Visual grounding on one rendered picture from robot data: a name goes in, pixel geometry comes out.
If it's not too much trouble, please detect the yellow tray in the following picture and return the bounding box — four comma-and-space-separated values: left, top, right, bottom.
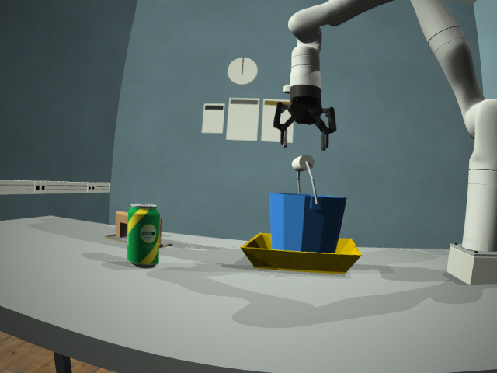
240, 233, 362, 274

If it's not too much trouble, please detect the green and yellow drink can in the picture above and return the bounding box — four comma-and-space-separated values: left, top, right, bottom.
127, 204, 160, 268

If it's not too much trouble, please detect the blue bucket with grey wire handle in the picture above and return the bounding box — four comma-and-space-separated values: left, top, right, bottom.
269, 155, 347, 253

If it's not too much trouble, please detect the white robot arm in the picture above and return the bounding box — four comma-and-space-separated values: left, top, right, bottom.
283, 0, 497, 252

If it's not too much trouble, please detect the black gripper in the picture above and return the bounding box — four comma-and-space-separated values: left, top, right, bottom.
273, 85, 336, 151

